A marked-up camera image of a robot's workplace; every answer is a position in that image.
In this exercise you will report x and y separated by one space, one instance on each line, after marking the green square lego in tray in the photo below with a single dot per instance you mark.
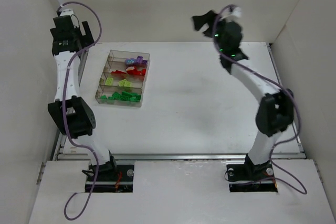
136 98

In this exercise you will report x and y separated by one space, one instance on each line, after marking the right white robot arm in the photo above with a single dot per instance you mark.
275 111

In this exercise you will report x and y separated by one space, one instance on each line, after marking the small green lego bottom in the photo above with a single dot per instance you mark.
103 97

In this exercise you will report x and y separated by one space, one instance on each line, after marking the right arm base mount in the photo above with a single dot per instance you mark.
242 178

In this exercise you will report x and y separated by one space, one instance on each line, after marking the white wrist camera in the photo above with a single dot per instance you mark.
64 12
234 14

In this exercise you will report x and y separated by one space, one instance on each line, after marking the red arch lego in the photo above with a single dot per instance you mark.
118 72

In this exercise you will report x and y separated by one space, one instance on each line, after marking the aluminium rail front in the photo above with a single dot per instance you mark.
163 157

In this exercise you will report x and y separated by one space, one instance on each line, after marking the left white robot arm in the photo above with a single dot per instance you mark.
71 114

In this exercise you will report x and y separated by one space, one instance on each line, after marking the large red lego block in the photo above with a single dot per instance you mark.
133 71

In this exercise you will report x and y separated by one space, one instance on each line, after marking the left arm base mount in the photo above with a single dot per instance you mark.
114 178

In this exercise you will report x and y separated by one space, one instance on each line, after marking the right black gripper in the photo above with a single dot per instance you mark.
209 24

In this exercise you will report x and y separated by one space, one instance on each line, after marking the purple square lego brick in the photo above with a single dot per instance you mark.
140 61

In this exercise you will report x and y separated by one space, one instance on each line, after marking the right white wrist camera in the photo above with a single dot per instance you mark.
234 14

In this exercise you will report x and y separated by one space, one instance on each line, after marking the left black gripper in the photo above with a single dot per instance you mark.
79 36

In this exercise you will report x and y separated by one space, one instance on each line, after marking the lime lego in tray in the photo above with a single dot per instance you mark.
125 83

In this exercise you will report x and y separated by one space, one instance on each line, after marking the lime lego pile block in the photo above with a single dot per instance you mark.
109 81

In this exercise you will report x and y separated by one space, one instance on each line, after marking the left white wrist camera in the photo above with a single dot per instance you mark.
64 12

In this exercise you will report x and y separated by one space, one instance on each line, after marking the clear compartment organizer tray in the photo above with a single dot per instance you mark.
123 78

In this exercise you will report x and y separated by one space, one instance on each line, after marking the dark green flat lego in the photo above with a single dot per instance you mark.
123 96

